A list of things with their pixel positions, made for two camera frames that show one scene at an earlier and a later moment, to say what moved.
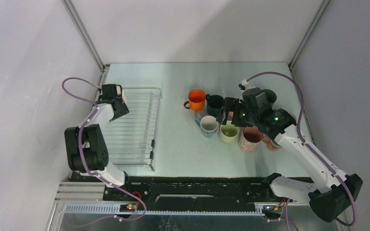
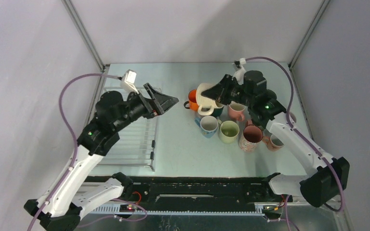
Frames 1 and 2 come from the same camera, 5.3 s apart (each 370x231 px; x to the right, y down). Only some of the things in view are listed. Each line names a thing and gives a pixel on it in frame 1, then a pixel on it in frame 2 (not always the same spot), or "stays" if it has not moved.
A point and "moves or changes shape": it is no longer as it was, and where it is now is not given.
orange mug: [196, 100] stays
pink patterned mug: [250, 138] stays
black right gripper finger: [230, 105] → [222, 92]
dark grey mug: [270, 95] stays
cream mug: [124, 96] moves or changes shape
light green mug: [229, 133] stays
